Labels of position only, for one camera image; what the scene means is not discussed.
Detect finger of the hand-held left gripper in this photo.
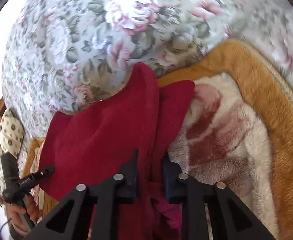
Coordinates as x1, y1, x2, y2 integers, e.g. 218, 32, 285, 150
31, 165, 55, 182

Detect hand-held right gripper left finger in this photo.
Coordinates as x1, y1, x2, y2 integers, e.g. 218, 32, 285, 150
32, 149, 140, 240

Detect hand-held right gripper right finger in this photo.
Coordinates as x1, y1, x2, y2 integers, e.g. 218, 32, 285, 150
161, 154, 277, 240

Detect dark red sweater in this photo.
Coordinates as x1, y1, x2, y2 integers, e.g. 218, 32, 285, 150
38, 62, 196, 240

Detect person's left hand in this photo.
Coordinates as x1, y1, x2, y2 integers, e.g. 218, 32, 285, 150
9, 194, 40, 232

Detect orange plush flower blanket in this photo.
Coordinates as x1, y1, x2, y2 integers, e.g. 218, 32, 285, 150
22, 39, 293, 240

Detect floral bedspread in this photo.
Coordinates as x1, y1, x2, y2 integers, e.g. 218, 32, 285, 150
0, 0, 293, 198

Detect thin grey cable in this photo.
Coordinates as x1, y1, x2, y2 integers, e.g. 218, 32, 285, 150
0, 216, 13, 232

